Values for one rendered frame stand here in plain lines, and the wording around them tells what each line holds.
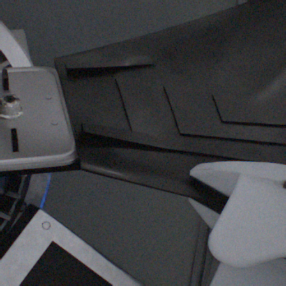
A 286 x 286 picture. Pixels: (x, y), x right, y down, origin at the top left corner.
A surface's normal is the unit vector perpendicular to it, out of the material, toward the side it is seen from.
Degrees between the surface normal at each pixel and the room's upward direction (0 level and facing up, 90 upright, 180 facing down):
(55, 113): 0
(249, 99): 10
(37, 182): 50
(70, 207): 90
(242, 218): 6
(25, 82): 0
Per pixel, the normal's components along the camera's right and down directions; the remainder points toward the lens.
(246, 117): 0.14, -0.67
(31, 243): 0.22, -0.04
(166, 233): 0.22, 0.61
